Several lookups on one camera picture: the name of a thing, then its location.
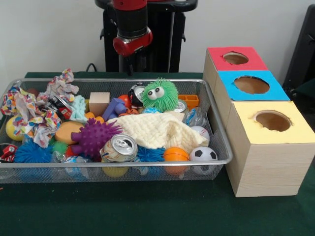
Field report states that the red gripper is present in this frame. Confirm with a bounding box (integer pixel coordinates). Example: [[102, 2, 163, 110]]
[[113, 27, 154, 77]]

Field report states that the plain wooden cube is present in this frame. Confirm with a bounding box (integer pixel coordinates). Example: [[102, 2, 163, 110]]
[[89, 92, 111, 117]]

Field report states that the clear mesh bin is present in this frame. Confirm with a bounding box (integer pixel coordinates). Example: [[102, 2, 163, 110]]
[[0, 79, 234, 184]]

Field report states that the wooden box with three holes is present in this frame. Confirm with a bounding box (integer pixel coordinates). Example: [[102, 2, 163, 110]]
[[203, 47, 315, 198]]

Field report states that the green fuzzy toy with eyes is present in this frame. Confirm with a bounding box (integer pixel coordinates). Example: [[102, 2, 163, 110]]
[[141, 79, 180, 113]]

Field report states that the orange toy block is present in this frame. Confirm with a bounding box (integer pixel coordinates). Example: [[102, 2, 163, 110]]
[[178, 94, 200, 111]]

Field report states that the cream knitted cloth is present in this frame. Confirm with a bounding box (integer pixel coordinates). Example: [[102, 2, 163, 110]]
[[108, 113, 211, 151]]

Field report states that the purple spiky ball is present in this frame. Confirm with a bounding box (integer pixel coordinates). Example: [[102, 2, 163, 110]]
[[71, 118, 124, 159]]

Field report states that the crushed silver can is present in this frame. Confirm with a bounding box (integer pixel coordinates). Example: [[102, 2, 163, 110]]
[[100, 134, 138, 164]]

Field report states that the small orange basketball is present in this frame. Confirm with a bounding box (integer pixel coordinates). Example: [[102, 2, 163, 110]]
[[163, 147, 190, 176]]

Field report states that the colourful patterned cloth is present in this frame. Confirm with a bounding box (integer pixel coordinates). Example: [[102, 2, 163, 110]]
[[0, 69, 79, 148]]

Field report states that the small soccer ball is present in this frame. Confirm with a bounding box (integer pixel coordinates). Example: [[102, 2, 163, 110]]
[[189, 146, 219, 176]]

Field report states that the blue spiky ball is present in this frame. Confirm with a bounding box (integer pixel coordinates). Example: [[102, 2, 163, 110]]
[[13, 140, 55, 165]]

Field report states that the yellow ball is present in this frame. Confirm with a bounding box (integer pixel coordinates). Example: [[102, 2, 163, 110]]
[[5, 117, 23, 142]]

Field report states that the black chair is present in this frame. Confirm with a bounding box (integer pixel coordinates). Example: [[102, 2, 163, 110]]
[[283, 4, 315, 99]]

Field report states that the black cable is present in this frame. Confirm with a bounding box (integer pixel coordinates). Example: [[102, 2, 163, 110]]
[[86, 62, 105, 73]]

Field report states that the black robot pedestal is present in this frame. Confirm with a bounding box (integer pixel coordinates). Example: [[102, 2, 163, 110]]
[[95, 0, 200, 73]]

